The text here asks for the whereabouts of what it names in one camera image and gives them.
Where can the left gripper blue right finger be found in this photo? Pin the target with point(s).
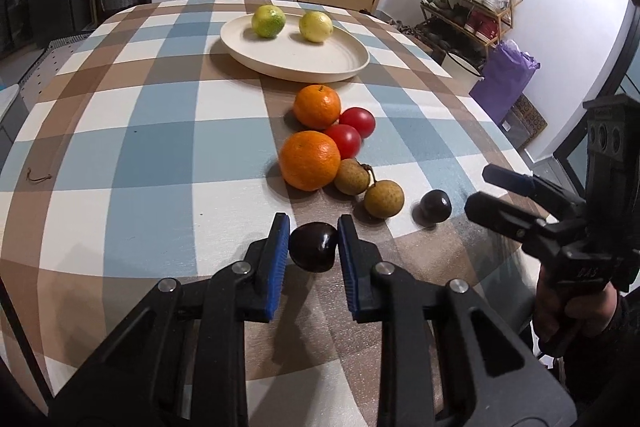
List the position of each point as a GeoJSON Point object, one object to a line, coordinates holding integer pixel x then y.
{"type": "Point", "coordinates": [356, 257]}

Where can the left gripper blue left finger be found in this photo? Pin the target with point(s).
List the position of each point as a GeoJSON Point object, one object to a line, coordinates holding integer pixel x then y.
{"type": "Point", "coordinates": [271, 267]}

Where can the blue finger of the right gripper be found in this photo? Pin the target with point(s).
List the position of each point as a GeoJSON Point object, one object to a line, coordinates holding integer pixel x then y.
{"type": "Point", "coordinates": [511, 181]}
{"type": "Point", "coordinates": [505, 219]}

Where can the dark plum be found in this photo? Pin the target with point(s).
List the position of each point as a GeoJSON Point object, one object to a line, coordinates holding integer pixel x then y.
{"type": "Point", "coordinates": [435, 207]}
{"type": "Point", "coordinates": [313, 246]}

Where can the orange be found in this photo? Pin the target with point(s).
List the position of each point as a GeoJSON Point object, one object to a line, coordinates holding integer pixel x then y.
{"type": "Point", "coordinates": [309, 160]}
{"type": "Point", "coordinates": [317, 106]}

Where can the person's right hand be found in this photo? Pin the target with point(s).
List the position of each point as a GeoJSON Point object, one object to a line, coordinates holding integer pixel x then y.
{"type": "Point", "coordinates": [559, 323]}

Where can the brown longan lower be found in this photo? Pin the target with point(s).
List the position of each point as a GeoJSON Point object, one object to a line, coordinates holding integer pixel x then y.
{"type": "Point", "coordinates": [384, 199]}

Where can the brown longan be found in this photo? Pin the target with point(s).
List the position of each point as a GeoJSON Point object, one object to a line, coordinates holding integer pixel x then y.
{"type": "Point", "coordinates": [352, 178]}
{"type": "Point", "coordinates": [384, 199]}

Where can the brown longan upper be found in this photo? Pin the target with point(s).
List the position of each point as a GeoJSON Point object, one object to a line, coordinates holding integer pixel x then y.
{"type": "Point", "coordinates": [352, 178]}

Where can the purple bag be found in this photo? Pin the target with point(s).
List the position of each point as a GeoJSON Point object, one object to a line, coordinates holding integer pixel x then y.
{"type": "Point", "coordinates": [506, 74]}

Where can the red tomato left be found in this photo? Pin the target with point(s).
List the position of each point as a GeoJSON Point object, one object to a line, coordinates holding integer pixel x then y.
{"type": "Point", "coordinates": [346, 138]}

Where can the red tomato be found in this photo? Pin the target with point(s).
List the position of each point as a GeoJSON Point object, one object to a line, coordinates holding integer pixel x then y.
{"type": "Point", "coordinates": [360, 119]}
{"type": "Point", "coordinates": [346, 138]}

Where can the white waste bin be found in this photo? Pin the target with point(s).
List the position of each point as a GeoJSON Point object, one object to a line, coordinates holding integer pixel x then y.
{"type": "Point", "coordinates": [463, 76]}

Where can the red tomato right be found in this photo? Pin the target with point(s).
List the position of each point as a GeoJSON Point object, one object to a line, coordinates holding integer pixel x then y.
{"type": "Point", "coordinates": [360, 119]}

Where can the checkered tablecloth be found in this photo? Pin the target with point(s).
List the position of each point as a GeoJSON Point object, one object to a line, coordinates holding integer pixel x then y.
{"type": "Point", "coordinates": [139, 193]}

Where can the wooden shoe rack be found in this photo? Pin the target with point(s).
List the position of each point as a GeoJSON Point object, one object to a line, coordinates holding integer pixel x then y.
{"type": "Point", "coordinates": [469, 27]}

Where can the cream round plate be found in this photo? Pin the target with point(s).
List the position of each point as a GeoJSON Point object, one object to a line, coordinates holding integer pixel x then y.
{"type": "Point", "coordinates": [290, 57]}

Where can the yellow round fruit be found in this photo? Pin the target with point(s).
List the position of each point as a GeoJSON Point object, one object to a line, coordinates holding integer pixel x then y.
{"type": "Point", "coordinates": [315, 26]}

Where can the green round fruit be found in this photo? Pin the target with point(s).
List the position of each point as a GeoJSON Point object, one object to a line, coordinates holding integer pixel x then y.
{"type": "Point", "coordinates": [268, 21]}

